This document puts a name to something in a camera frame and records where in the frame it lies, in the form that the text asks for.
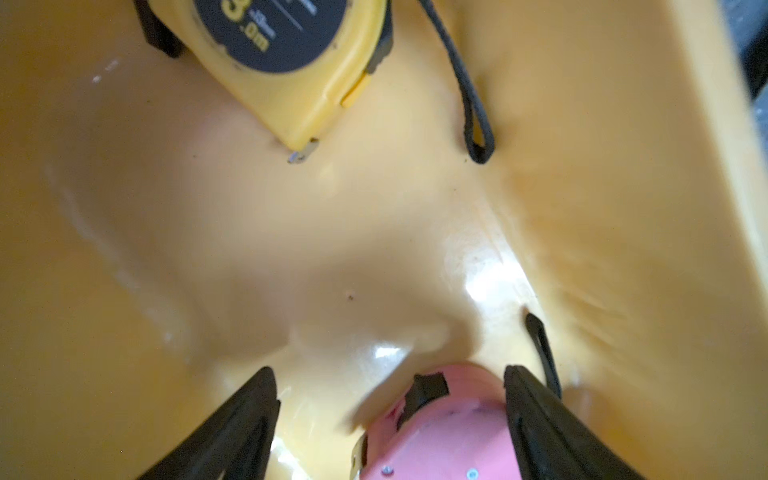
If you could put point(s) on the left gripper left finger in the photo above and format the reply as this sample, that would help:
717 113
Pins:
232 443

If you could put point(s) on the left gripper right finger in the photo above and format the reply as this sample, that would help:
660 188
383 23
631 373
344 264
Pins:
549 441

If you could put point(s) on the pink object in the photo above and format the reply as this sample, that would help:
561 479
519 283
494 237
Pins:
450 423

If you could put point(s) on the yellow plastic storage bin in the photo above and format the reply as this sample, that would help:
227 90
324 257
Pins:
157 247

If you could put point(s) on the yellow tape measure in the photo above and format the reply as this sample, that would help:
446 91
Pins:
294 64

